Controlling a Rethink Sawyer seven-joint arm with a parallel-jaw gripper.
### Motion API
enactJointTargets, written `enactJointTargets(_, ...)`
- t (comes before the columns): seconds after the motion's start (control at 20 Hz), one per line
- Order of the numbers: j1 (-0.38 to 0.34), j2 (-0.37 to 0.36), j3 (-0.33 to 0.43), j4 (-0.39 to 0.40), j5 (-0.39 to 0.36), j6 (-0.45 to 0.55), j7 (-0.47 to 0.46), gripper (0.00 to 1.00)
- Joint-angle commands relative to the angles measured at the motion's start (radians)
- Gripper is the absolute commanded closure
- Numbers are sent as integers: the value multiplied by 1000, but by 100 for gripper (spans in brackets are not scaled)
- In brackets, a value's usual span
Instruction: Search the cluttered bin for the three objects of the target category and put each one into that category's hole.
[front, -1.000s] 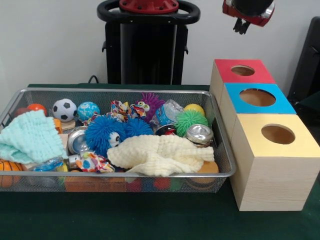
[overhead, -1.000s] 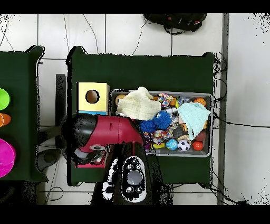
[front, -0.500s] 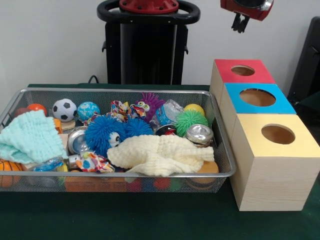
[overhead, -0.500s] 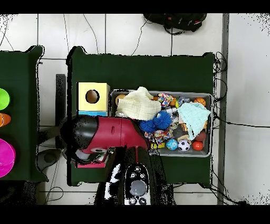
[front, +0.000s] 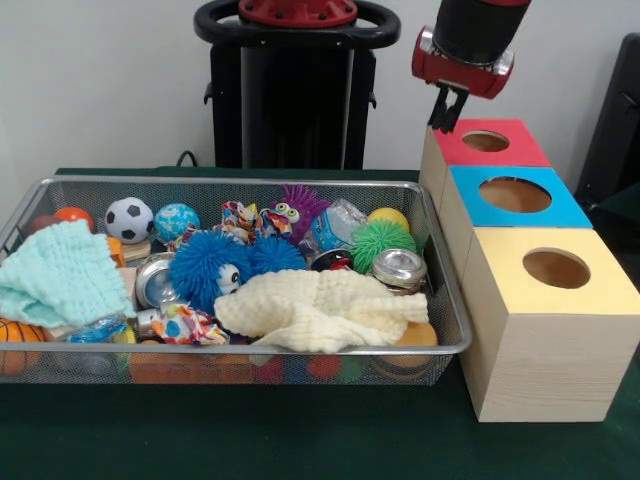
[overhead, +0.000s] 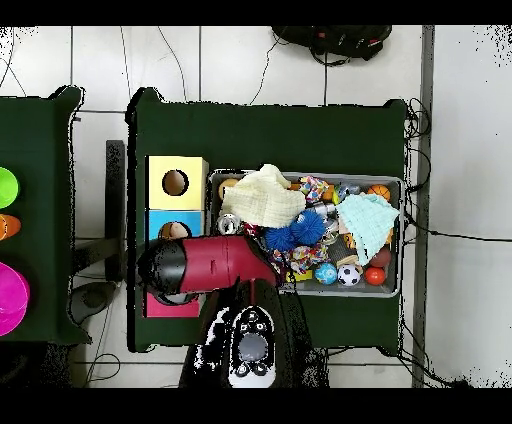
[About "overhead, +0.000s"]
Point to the blue spiky toy with eyes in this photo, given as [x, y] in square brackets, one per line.
[307, 227]

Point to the colourful knotted cloth toy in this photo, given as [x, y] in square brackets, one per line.
[306, 256]
[314, 188]

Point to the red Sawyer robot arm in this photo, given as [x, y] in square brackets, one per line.
[216, 260]

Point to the wooden box with three holes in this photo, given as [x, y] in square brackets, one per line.
[192, 192]

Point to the shallow mesh bin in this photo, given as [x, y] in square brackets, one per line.
[360, 292]

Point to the cream yellow cloth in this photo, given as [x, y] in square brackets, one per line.
[260, 196]

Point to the crushed silver can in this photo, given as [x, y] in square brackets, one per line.
[228, 224]

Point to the dark green tablecloth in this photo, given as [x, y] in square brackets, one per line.
[40, 160]
[280, 128]

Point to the blue globe print ball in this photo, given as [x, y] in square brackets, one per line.
[325, 273]

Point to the small soccer ball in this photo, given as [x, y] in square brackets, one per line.
[348, 275]

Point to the mint green cloth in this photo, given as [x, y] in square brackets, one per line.
[370, 224]

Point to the small orange basketball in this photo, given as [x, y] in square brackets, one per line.
[379, 191]

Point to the red orange ball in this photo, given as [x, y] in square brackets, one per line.
[374, 276]

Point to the black stand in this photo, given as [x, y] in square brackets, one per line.
[115, 192]

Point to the black backpack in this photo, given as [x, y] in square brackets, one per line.
[340, 40]

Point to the green bowl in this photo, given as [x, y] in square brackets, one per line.
[8, 188]

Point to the magenta bowl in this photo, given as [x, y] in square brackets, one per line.
[12, 300]

